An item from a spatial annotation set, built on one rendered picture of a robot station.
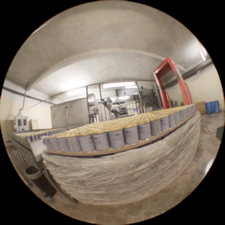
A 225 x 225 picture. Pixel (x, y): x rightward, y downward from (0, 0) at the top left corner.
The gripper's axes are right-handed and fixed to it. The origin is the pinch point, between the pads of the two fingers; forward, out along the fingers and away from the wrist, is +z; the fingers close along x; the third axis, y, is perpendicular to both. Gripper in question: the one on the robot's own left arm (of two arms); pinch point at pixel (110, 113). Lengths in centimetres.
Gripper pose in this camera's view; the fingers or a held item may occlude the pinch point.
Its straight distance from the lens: 121.7
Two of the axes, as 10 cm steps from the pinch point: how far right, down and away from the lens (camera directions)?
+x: -0.5, 0.8, 10.0
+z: 1.9, 9.8, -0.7
